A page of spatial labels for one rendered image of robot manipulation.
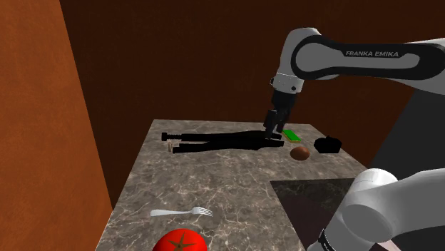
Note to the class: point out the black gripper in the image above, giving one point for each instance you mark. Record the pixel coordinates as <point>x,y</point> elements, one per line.
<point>283,102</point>

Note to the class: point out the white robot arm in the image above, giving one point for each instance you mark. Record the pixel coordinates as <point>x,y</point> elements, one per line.
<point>351,57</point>

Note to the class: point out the green sponge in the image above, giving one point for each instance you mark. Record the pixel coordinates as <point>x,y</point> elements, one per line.
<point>291,135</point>

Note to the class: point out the brown egg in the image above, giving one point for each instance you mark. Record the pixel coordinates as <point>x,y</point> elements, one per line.
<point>300,153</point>

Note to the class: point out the black lumpy object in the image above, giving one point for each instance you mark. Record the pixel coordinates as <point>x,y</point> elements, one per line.
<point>327,145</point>

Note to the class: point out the small tan cylinder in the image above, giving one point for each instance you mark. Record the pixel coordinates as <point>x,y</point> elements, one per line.
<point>170,146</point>

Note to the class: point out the silver fork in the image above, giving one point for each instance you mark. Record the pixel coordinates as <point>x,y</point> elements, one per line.
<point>174,212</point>

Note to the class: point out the red tomato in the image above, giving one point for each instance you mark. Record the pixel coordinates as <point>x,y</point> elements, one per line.
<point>180,240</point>

